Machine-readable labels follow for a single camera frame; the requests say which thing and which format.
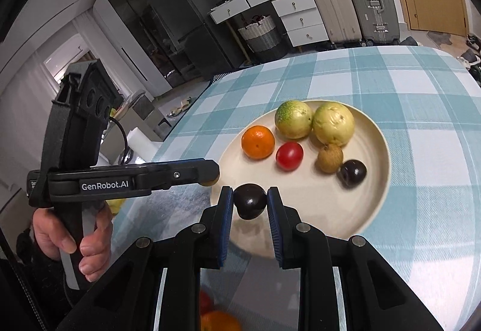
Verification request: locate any brown longan fruit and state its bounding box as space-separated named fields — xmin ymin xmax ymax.
xmin=200 ymin=175 xmax=220 ymax=187
xmin=316 ymin=144 xmax=343 ymax=174

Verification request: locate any dark plum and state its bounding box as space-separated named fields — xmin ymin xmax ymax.
xmin=233 ymin=184 xmax=267 ymax=220
xmin=338 ymin=159 xmax=367 ymax=188

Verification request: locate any person's left hand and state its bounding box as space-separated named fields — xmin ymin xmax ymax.
xmin=32 ymin=205 xmax=113 ymax=282

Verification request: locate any small red tomato on plate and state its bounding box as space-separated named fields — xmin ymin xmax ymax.
xmin=276 ymin=142 xmax=304 ymax=171

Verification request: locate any yellow bag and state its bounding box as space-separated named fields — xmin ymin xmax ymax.
xmin=106 ymin=198 xmax=126 ymax=216

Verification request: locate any white paper roll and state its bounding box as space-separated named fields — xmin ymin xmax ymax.
xmin=126 ymin=127 xmax=162 ymax=162

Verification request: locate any small orange on plate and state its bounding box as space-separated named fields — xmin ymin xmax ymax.
xmin=240 ymin=125 xmax=276 ymax=160

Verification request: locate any cream round plate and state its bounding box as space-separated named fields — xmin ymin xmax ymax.
xmin=210 ymin=108 xmax=391 ymax=239

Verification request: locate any green yellow round fruit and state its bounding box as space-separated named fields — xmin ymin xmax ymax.
xmin=275 ymin=101 xmax=314 ymax=140

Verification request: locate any large red tomato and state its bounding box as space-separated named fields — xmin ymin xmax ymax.
xmin=199 ymin=290 xmax=215 ymax=316

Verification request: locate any large orange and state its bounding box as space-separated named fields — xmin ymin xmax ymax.
xmin=201 ymin=311 xmax=242 ymax=331

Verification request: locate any woven laundry basket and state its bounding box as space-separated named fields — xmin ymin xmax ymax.
xmin=238 ymin=16 xmax=281 ymax=53

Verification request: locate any teal checked tablecloth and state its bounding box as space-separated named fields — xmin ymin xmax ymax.
xmin=111 ymin=46 xmax=480 ymax=330

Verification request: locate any black refrigerator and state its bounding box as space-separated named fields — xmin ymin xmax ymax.
xmin=149 ymin=0 xmax=245 ymax=79

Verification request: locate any white drawer cabinet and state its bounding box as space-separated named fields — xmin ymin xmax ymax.
xmin=210 ymin=0 xmax=329 ymax=47

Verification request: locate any silver suitcase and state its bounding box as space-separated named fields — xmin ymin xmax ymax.
xmin=352 ymin=0 xmax=400 ymax=46

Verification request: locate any beige suitcase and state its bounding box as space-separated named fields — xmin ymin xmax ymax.
xmin=315 ymin=0 xmax=362 ymax=44

